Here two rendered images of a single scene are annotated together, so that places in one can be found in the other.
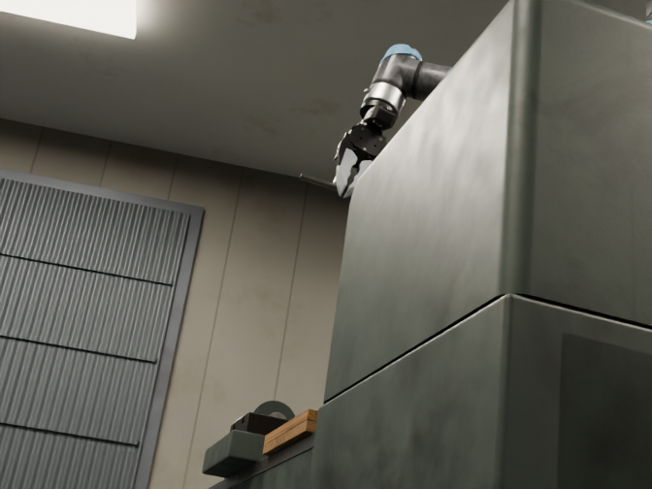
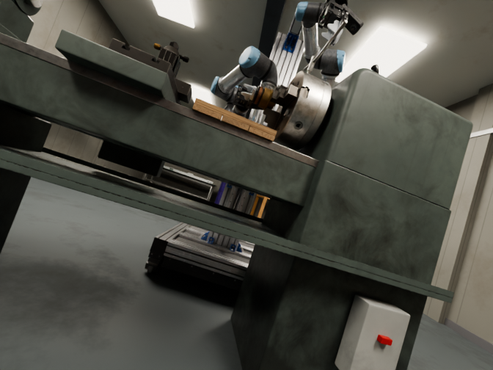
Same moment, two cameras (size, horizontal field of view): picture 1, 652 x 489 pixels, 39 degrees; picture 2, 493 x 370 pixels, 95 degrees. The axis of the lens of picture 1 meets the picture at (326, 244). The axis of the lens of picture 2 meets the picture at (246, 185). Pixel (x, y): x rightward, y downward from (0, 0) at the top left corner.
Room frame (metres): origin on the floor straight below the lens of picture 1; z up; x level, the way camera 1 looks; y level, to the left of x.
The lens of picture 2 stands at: (1.58, 0.79, 0.64)
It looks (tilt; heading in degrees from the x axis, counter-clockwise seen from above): 3 degrees up; 274
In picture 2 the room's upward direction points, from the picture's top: 19 degrees clockwise
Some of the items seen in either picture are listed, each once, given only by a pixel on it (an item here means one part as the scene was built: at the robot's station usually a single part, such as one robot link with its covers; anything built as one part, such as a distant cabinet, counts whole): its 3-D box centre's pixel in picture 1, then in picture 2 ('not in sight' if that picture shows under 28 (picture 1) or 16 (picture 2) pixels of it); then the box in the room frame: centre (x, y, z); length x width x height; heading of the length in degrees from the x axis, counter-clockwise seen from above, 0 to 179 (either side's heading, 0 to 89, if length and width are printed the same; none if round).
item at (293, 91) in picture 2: not in sight; (287, 95); (1.60, -0.10, 1.09); 0.12 x 0.11 x 0.05; 105
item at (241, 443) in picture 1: (326, 473); (138, 95); (2.17, -0.08, 0.90); 0.53 x 0.30 x 0.06; 105
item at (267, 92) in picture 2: not in sight; (265, 98); (1.69, -0.17, 1.08); 0.09 x 0.09 x 0.09; 15
